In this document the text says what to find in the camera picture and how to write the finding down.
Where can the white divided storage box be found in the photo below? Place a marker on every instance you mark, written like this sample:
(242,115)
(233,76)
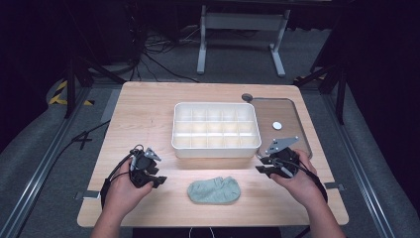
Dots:
(216,130)

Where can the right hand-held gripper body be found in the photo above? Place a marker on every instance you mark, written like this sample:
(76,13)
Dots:
(286,158)

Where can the aluminium floor rail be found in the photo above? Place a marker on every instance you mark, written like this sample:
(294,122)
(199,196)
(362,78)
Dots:
(361,168)
(36,172)

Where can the clear plastic box lid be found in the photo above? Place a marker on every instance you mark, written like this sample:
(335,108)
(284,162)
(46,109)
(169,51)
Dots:
(280,114)

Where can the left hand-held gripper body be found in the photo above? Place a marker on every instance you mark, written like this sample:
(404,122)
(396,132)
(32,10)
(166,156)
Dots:
(142,164)

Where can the green folded sock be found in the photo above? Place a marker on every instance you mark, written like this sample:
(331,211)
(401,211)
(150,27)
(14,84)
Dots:
(214,190)

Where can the grey round table grommet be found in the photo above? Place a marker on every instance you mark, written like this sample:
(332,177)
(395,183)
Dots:
(247,97)

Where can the metal table edge bracket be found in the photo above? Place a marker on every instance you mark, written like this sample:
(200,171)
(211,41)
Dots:
(335,186)
(87,195)

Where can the person's left hand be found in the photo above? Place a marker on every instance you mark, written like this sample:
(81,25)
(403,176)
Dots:
(125,195)

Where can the grey metal frame stand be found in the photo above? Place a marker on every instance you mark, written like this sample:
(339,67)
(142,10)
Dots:
(242,21)

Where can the person's right hand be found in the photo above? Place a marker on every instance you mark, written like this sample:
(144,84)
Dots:
(298,186)

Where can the black tripod stand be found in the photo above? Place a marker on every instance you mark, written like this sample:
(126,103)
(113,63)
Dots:
(332,77)
(79,74)

